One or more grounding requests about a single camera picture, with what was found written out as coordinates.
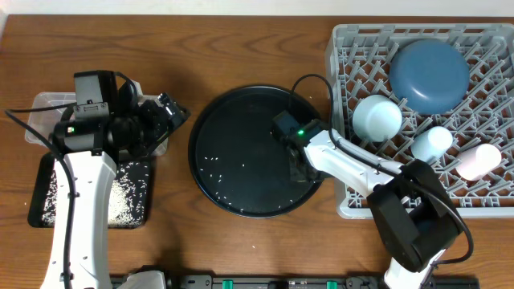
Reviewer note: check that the grey dishwasher rack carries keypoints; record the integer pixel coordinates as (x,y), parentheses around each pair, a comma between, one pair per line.
(358,59)

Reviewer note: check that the light blue cup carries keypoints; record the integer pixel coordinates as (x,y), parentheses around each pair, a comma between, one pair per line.
(431,144)

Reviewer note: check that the round black serving tray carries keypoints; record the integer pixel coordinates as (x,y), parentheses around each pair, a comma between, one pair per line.
(236,161)

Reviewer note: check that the clear plastic bin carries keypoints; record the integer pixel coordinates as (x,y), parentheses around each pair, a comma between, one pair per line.
(44,122)

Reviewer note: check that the light blue bowl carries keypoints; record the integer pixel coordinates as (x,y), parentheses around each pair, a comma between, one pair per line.
(376,119)

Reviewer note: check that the black mounting rail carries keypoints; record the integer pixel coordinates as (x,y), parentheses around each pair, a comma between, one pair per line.
(355,282)

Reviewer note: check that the pink cup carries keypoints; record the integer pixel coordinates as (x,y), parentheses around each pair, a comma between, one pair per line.
(478,161)

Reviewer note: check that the black rectangular tray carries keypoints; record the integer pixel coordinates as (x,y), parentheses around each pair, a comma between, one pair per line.
(136,188)

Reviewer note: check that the cooked white rice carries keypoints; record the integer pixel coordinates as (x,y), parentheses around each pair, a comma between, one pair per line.
(124,196)

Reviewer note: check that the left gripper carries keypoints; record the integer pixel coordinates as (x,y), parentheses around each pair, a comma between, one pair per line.
(165,124)

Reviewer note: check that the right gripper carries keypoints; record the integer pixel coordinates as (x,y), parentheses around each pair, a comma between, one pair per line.
(298,176)

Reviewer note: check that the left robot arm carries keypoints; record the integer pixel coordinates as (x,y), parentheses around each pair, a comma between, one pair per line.
(108,119)

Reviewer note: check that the dark blue plate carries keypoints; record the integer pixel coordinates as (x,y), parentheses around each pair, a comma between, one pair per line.
(431,75)

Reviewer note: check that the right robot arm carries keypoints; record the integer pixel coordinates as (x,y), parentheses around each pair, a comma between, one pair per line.
(416,220)

